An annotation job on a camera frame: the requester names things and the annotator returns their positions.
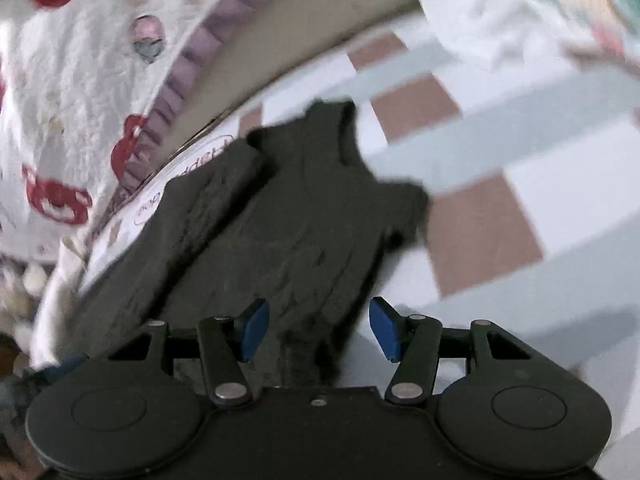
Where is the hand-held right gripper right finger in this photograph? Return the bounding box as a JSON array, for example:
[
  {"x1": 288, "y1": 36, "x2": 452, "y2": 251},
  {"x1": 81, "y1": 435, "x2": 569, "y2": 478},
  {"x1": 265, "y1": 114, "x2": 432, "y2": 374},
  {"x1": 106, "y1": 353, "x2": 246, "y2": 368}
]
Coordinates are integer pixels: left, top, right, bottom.
[{"x1": 368, "y1": 296, "x2": 534, "y2": 405}]

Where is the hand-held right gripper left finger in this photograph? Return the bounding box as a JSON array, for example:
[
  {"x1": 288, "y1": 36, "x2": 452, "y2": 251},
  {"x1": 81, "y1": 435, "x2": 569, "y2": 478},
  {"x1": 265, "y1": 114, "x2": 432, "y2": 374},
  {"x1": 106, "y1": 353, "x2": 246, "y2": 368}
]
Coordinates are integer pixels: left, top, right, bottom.
[{"x1": 107, "y1": 297, "x2": 272, "y2": 407}]

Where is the dark grey fleece garment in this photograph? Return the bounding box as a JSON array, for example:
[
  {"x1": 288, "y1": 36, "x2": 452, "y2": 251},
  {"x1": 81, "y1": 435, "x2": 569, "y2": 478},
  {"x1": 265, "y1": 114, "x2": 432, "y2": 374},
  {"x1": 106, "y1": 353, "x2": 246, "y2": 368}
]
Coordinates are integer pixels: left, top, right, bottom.
[{"x1": 75, "y1": 100, "x2": 432, "y2": 391}]

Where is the checked bedsheet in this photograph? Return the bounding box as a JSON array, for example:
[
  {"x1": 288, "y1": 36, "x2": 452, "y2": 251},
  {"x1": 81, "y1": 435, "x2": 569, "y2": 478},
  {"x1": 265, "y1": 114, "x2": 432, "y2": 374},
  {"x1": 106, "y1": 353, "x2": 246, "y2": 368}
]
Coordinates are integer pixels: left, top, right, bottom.
[{"x1": 82, "y1": 22, "x2": 640, "y2": 480}]

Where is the fluffy white cloth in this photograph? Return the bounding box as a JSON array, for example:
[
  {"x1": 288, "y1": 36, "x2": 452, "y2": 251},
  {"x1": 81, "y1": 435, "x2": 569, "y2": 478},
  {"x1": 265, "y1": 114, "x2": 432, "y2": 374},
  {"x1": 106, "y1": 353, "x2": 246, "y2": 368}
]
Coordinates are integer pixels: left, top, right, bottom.
[{"x1": 0, "y1": 257, "x2": 53, "y2": 361}]

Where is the white quilted strawberry blanket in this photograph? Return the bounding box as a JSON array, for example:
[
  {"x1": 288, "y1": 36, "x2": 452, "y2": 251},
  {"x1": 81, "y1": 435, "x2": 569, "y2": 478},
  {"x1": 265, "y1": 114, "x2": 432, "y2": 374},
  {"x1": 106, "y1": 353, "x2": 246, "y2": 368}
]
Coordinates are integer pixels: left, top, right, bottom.
[{"x1": 0, "y1": 0, "x2": 291, "y2": 366}]

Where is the floral printed cloth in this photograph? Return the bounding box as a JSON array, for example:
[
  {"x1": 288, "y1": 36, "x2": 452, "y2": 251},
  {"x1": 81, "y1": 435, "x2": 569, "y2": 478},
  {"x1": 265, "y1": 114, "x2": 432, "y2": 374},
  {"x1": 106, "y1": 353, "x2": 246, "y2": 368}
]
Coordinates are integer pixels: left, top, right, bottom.
[{"x1": 412, "y1": 0, "x2": 640, "y2": 78}]

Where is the beige bed frame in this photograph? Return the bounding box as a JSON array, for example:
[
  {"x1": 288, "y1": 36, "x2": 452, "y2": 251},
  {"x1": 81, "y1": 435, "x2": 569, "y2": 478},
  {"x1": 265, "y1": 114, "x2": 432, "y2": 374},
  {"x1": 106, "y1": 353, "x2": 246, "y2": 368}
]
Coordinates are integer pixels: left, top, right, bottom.
[{"x1": 165, "y1": 0, "x2": 426, "y2": 158}]

